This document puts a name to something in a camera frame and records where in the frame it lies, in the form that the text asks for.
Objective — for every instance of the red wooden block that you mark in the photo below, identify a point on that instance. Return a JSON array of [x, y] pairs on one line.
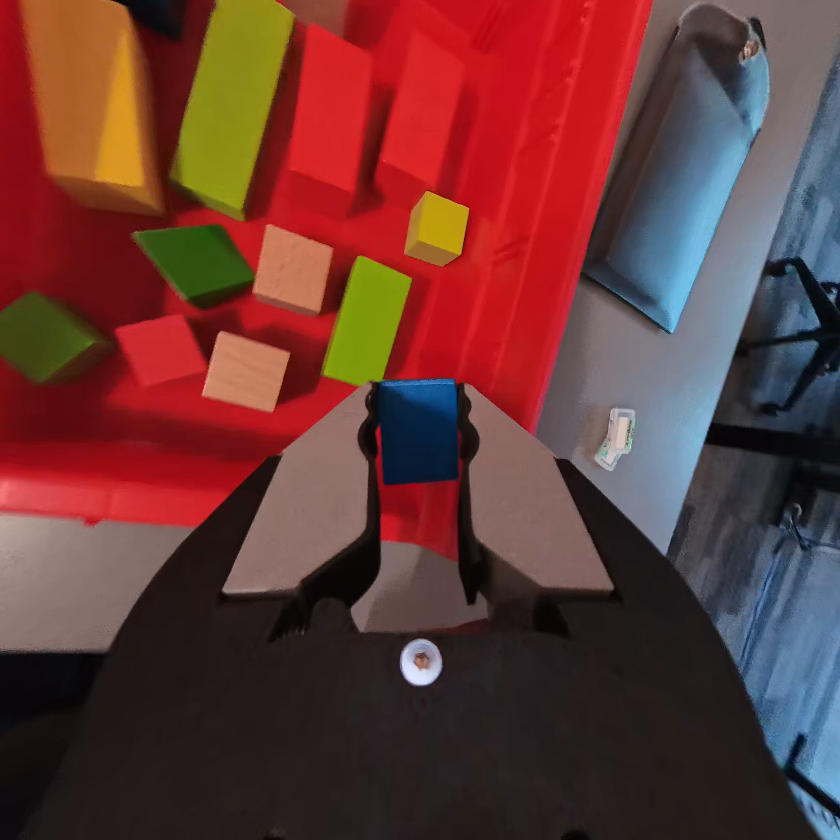
[[328, 111], [420, 111]]

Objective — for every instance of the red wooden cube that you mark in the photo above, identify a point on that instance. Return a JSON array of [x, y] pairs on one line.
[[161, 351]]

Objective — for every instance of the blue wooden block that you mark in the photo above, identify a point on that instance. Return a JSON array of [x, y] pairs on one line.
[[420, 433]]

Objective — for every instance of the small clear plastic packet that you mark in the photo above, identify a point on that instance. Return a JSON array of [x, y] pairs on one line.
[[615, 439]]

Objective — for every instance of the black office chair base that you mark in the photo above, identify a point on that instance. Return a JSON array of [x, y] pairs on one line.
[[807, 341]]

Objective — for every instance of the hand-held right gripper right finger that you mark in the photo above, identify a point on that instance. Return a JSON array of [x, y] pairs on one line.
[[531, 518]]

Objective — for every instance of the red plastic bin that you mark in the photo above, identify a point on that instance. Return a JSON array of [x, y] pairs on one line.
[[518, 197]]

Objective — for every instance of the dark green wooden block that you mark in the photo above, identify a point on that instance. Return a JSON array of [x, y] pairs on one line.
[[193, 262], [46, 338]]

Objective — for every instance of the grey felt pouch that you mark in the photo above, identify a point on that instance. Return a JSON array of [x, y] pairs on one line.
[[676, 184]]

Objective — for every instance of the yellow wooden cube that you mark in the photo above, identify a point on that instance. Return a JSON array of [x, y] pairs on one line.
[[436, 226]]

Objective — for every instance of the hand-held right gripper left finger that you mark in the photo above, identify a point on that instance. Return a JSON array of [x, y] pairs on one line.
[[308, 518]]

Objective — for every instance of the long lime green wooden block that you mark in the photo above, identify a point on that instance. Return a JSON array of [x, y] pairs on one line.
[[229, 98]]

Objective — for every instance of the large yellow wooden block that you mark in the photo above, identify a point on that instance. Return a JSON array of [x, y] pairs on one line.
[[85, 98]]

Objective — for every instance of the natural wooden cube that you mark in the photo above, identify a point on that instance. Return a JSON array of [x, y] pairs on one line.
[[246, 371], [292, 269]]

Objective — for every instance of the short lime green wooden block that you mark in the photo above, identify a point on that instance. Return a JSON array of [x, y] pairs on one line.
[[367, 321]]

